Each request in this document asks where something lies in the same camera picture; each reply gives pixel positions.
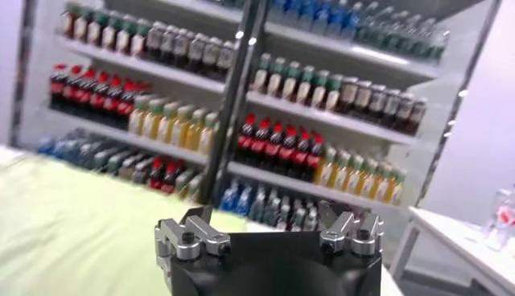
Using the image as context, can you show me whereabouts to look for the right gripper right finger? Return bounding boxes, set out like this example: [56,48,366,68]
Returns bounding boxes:
[317,200,385,257]

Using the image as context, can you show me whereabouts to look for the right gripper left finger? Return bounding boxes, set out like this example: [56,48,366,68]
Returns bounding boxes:
[154,204,233,261]

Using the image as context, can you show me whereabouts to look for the light green polo shirt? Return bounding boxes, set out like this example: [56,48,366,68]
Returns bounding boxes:
[0,150,249,296]

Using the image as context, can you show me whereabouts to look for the yellow juice bottle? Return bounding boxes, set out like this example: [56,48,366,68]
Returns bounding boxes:
[315,146,337,187]
[171,105,192,148]
[360,158,379,199]
[345,154,365,195]
[156,102,178,144]
[128,95,148,136]
[184,108,206,152]
[199,112,220,156]
[330,150,351,191]
[373,162,393,203]
[388,167,407,207]
[142,98,163,140]

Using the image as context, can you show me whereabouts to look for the blue label water bottle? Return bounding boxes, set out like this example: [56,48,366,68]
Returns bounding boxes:
[235,183,253,216]
[220,180,239,213]

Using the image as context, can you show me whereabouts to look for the red cap cola bottle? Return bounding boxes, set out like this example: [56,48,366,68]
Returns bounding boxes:
[117,80,138,129]
[263,121,283,170]
[277,125,298,175]
[237,113,257,162]
[291,129,311,178]
[103,76,124,125]
[50,64,68,109]
[62,66,81,113]
[147,156,165,190]
[160,160,179,195]
[76,68,96,117]
[249,117,270,166]
[90,72,109,121]
[305,134,324,182]

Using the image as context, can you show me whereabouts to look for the white side table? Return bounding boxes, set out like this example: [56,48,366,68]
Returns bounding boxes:
[389,205,515,296]

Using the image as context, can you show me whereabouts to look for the metal beverage display shelf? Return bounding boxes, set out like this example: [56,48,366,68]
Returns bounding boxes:
[212,0,504,261]

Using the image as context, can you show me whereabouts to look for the white label dark drink bottle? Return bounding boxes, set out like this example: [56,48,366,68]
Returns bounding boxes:
[396,92,415,132]
[408,97,427,136]
[159,26,179,65]
[216,39,237,81]
[368,84,387,124]
[200,36,222,77]
[381,88,402,128]
[145,22,166,61]
[187,34,208,73]
[173,28,194,68]

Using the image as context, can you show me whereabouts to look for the beige label dark drink bottle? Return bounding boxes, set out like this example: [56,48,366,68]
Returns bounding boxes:
[337,76,359,116]
[352,80,373,120]

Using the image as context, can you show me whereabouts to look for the green cap brown drink bottle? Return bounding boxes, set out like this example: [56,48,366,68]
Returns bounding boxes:
[87,10,106,47]
[281,60,301,101]
[63,3,80,39]
[324,73,344,113]
[74,7,92,43]
[310,68,330,109]
[115,16,136,56]
[101,14,121,51]
[266,56,286,97]
[252,52,271,93]
[129,19,150,58]
[295,64,315,105]

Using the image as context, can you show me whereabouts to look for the clear water bottle red label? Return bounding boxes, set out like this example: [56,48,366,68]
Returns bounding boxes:
[482,185,515,253]

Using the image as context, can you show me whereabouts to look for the beverage display fridge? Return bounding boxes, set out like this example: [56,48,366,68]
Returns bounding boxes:
[10,0,253,204]

